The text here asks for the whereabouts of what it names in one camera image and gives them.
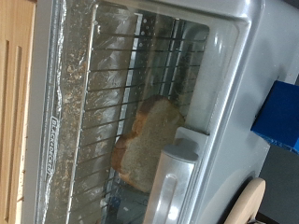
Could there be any white bread slice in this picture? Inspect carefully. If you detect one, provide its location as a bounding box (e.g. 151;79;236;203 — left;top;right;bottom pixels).
110;94;187;194

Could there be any metal oven rack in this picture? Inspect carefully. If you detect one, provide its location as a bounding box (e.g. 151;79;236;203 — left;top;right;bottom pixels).
66;12;210;220

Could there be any silver toaster oven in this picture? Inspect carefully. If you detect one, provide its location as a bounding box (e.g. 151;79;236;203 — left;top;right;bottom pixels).
21;0;299;224

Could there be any aluminium foil tray liner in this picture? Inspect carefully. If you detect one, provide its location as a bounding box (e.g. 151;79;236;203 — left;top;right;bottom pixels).
34;0;97;224

